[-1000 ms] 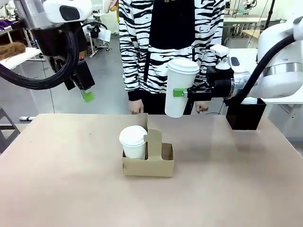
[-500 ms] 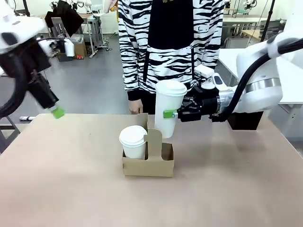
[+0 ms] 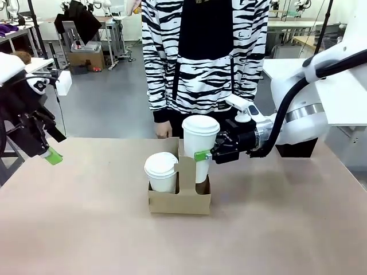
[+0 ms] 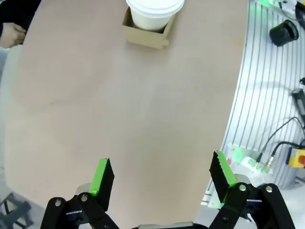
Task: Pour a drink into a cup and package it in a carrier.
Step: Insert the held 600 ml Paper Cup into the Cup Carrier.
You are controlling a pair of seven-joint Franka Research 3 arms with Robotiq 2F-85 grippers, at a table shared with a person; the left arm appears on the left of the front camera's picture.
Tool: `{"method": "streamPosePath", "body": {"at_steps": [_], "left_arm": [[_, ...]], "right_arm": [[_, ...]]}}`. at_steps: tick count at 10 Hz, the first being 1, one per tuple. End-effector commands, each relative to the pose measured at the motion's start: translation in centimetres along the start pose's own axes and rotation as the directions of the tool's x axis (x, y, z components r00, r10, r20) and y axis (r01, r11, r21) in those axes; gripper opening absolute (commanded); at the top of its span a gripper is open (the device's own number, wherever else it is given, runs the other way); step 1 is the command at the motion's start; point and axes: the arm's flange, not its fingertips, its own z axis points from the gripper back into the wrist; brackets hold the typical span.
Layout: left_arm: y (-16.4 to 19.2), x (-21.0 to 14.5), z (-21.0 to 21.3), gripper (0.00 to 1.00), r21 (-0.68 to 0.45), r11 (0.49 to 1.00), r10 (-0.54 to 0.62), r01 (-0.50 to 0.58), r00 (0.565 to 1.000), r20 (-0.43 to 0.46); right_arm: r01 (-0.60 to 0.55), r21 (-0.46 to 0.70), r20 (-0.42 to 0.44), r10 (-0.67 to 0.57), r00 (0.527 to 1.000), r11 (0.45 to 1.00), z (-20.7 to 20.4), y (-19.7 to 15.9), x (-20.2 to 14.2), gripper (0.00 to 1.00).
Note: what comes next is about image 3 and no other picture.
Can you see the person's left forearm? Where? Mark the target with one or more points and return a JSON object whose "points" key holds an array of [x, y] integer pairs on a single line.
{"points": [[252, 74]]}

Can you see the large white table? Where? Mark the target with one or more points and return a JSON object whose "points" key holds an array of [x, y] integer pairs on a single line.
{"points": [[349, 100]]}

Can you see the person's right hand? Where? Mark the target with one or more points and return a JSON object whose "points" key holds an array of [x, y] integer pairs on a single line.
{"points": [[164, 129]]}

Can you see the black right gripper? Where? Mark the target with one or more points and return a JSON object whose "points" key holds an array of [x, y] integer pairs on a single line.
{"points": [[243, 137]]}

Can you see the purple cloth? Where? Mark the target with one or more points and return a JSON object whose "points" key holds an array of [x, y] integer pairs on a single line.
{"points": [[7, 30]]}

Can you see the white background workbench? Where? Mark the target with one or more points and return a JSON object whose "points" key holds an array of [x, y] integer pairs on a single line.
{"points": [[289, 24]]}

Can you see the black open box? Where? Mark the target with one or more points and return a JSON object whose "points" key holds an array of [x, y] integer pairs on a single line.
{"points": [[295, 149]]}

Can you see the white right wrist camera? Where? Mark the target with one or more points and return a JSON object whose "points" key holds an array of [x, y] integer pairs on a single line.
{"points": [[243, 110]]}

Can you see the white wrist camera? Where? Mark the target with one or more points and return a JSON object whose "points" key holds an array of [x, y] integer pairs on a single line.
{"points": [[243, 110], [64, 83]]}

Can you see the black hanging cloth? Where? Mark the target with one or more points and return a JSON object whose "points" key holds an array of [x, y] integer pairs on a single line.
{"points": [[80, 20]]}

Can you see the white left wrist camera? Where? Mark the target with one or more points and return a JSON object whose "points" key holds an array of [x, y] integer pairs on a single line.
{"points": [[64, 83]]}

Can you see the black tripod pole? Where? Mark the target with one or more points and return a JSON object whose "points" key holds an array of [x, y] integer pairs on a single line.
{"points": [[38, 34], [324, 28]]}

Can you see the white table with brown fur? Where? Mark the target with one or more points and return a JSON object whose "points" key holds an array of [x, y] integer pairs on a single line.
{"points": [[40, 64]]}

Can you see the person's right forearm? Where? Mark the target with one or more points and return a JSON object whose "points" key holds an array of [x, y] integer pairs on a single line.
{"points": [[157, 91]]}

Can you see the brown cardboard cup carrier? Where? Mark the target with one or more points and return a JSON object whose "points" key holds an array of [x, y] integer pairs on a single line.
{"points": [[177, 202]]}

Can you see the white paper cup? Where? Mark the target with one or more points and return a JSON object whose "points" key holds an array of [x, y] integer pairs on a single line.
{"points": [[198, 143], [162, 183]]}

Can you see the cardboard box on floor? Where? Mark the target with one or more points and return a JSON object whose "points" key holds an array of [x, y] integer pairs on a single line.
{"points": [[86, 60]]}

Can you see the white plastic cup lid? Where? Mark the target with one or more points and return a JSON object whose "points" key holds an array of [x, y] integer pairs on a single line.
{"points": [[200, 123], [160, 163]]}

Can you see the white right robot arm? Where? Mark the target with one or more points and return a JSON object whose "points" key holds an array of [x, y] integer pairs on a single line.
{"points": [[304, 100]]}

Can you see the grey plastic bin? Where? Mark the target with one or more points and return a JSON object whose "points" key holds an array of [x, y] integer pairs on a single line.
{"points": [[86, 46]]}

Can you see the person in zebra hoodie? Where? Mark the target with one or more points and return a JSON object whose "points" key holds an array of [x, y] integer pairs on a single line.
{"points": [[206, 43]]}

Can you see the brown furry object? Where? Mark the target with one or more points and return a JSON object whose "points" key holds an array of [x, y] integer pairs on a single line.
{"points": [[24, 56]]}

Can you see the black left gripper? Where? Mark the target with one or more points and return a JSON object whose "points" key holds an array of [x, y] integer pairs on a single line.
{"points": [[20, 100]]}

